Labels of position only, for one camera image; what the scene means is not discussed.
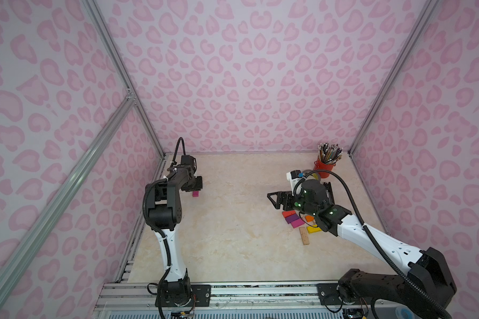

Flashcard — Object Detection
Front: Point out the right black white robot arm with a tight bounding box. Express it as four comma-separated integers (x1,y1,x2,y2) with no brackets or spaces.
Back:
267,178,457,318

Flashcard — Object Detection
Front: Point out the bundle of coloured pencils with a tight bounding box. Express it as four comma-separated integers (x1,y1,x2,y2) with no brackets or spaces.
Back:
318,143,343,165

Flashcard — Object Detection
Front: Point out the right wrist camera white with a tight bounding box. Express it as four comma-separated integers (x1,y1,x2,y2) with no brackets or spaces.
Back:
286,170,303,193

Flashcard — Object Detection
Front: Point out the yellow block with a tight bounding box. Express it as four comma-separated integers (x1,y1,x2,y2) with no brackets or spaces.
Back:
307,226,321,234

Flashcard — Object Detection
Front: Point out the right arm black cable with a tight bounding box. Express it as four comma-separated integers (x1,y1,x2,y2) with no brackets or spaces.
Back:
299,169,452,319

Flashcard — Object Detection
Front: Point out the pink magenta block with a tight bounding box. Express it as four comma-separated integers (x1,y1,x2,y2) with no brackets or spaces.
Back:
291,219,305,229

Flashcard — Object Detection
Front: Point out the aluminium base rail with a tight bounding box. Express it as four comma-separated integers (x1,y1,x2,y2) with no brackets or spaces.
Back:
91,278,436,319

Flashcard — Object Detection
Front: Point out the long natural wood block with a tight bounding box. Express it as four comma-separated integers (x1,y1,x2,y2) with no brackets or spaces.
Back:
298,227,310,245

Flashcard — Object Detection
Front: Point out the purple block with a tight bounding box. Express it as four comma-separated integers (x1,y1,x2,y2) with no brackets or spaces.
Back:
285,214,299,224

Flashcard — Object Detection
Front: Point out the red pencil cup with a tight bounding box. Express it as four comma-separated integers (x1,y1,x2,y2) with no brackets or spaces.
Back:
314,159,335,179

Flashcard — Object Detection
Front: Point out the red block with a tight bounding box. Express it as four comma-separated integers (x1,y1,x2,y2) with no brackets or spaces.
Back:
282,211,296,219

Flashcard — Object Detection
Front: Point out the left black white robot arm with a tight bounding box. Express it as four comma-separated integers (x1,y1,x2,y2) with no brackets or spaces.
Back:
142,155,203,309

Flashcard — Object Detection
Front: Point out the black stapler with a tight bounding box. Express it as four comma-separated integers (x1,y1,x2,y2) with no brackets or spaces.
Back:
323,182,335,205

